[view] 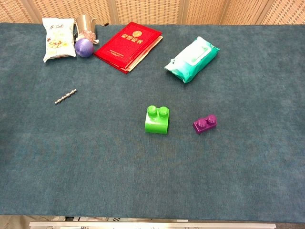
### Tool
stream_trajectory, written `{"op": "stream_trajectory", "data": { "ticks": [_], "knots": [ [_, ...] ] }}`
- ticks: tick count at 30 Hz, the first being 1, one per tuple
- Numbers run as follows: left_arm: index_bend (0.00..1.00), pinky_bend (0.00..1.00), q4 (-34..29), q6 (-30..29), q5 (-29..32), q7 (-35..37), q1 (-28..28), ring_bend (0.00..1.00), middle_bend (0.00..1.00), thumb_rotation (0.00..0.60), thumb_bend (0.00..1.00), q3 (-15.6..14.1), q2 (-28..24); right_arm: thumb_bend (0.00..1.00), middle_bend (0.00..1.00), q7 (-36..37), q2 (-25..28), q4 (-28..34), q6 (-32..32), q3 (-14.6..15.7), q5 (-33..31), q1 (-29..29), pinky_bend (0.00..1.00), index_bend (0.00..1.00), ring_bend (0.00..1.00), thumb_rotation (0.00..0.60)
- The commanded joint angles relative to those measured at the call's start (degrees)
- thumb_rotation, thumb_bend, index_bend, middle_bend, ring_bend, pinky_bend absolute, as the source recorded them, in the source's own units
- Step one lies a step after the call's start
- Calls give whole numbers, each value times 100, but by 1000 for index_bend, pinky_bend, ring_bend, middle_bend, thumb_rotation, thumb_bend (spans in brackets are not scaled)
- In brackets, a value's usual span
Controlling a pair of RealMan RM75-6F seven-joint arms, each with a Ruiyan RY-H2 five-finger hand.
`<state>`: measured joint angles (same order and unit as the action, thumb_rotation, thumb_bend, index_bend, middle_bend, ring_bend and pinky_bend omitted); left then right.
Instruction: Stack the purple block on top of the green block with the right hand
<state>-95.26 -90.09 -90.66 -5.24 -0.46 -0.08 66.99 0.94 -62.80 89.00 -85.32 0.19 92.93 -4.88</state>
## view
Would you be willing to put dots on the green toy brick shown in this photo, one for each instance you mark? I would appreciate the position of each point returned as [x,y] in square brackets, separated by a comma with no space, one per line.
[156,120]

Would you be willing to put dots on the purple toy brick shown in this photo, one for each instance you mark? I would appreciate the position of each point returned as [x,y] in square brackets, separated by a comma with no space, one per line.
[205,124]

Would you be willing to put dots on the teal table cloth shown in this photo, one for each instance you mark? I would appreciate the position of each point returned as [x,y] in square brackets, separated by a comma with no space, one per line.
[119,162]

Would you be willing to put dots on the green wet wipes pack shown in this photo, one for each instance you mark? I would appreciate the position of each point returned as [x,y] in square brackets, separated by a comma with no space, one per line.
[192,59]

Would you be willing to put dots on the red certificate booklet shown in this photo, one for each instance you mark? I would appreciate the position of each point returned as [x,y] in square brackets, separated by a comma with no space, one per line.
[126,45]

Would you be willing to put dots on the small metal camshaft rod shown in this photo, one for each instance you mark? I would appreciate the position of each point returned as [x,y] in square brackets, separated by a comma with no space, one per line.
[65,96]

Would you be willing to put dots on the purple ball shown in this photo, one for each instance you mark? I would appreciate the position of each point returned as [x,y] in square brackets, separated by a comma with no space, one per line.
[84,47]

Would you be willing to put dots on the pink crumpled ribbon ball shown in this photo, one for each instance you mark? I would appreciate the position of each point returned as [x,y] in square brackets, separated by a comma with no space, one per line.
[87,34]

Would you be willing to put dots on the woven folding screen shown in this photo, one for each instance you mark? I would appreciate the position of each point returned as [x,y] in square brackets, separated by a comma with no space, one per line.
[152,10]

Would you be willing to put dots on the white snack bag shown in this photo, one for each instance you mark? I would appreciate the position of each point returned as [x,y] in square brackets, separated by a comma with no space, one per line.
[58,39]

